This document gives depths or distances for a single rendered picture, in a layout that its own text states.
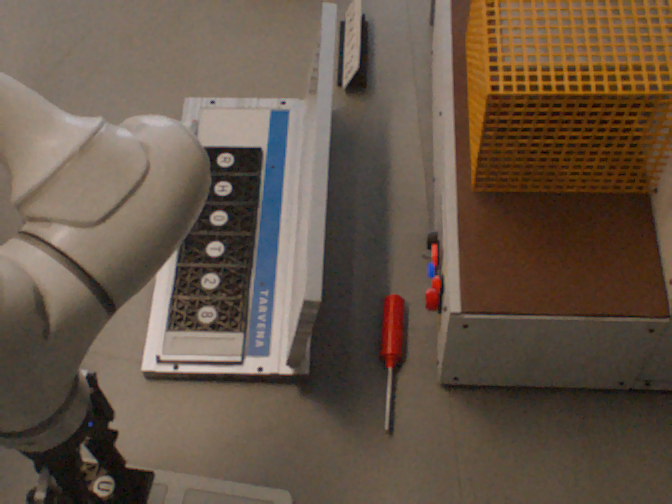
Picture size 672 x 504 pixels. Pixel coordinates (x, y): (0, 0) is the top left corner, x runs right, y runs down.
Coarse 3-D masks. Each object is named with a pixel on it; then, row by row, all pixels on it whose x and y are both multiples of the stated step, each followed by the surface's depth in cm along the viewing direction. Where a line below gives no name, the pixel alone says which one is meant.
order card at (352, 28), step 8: (360, 0) 141; (352, 8) 144; (360, 8) 141; (352, 16) 143; (360, 16) 140; (352, 24) 142; (352, 32) 141; (352, 40) 140; (344, 48) 143; (352, 48) 139; (344, 56) 142; (352, 56) 138; (344, 64) 141; (352, 64) 137; (344, 72) 140; (352, 72) 136; (344, 80) 139; (344, 88) 139
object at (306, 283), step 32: (320, 32) 119; (320, 64) 115; (320, 96) 112; (320, 128) 110; (320, 160) 107; (320, 192) 105; (320, 224) 103; (320, 256) 101; (320, 288) 99; (288, 320) 115; (288, 352) 110
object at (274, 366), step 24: (288, 144) 133; (288, 168) 130; (288, 192) 128; (288, 216) 126; (288, 240) 124; (168, 264) 123; (288, 264) 122; (288, 288) 121; (288, 312) 119; (144, 360) 116; (264, 360) 115
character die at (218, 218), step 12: (204, 204) 126; (216, 204) 126; (228, 204) 126; (240, 204) 126; (252, 204) 126; (204, 216) 126; (216, 216) 125; (228, 216) 126; (240, 216) 125; (252, 216) 125; (192, 228) 125; (204, 228) 125; (216, 228) 124; (228, 228) 124; (240, 228) 124; (252, 228) 124
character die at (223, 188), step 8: (216, 176) 129; (224, 176) 129; (232, 176) 129; (240, 176) 129; (248, 176) 129; (256, 176) 129; (216, 184) 128; (224, 184) 128; (232, 184) 128; (240, 184) 129; (248, 184) 129; (256, 184) 128; (216, 192) 127; (224, 192) 127; (232, 192) 127; (240, 192) 128; (248, 192) 127; (256, 192) 127; (208, 200) 128; (216, 200) 127; (224, 200) 127; (232, 200) 127; (240, 200) 127; (248, 200) 127; (256, 200) 126
